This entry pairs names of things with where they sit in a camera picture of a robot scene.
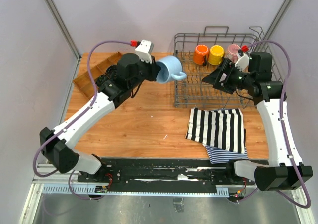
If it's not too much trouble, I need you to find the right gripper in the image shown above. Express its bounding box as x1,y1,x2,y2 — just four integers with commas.
201,58,254,94

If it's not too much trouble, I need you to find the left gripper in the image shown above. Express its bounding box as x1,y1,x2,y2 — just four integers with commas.
129,55,162,90

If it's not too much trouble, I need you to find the light blue mug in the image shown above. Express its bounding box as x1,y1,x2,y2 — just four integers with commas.
156,55,187,84

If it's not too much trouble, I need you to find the yellow enamel mug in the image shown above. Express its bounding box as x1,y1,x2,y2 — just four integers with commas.
208,45,225,66

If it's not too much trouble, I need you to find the orange glass mug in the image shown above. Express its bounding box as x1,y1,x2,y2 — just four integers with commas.
193,44,209,66

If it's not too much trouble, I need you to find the pink ghost pattern mug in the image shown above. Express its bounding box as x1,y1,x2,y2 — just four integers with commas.
224,44,241,63

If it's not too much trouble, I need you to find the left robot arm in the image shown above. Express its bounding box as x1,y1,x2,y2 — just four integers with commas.
37,53,160,182

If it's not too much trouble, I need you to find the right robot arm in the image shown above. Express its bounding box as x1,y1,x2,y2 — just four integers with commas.
202,52,313,191

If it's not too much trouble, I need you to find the black white striped cloth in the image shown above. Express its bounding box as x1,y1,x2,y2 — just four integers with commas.
186,108,247,154

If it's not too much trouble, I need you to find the wooden compartment tray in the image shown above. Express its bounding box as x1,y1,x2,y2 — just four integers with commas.
73,52,123,101

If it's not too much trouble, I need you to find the blue white striped cloth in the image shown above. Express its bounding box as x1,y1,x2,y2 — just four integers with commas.
205,146,248,164

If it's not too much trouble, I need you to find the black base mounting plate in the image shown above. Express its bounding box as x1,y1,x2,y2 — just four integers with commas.
77,158,256,186

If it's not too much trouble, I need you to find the grey wire dish rack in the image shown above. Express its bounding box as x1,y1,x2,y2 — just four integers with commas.
174,26,283,109

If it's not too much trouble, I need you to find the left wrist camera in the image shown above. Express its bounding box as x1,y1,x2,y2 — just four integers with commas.
130,40,154,64

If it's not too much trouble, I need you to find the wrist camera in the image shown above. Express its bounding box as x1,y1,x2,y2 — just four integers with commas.
235,45,250,72
130,40,154,64

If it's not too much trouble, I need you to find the black cable coil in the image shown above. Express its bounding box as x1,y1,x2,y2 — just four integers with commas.
106,65,119,78

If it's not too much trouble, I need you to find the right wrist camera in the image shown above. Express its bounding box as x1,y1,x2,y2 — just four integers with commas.
235,45,250,72

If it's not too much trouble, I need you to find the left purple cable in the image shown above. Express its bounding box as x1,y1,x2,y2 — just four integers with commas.
32,40,132,216

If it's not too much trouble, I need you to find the purple cable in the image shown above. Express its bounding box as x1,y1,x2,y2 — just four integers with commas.
233,40,312,208
32,40,132,216

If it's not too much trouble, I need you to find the dark cable coil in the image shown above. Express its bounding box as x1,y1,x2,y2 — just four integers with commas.
96,75,109,87

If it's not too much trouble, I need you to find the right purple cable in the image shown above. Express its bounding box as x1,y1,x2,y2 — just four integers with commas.
233,40,312,208

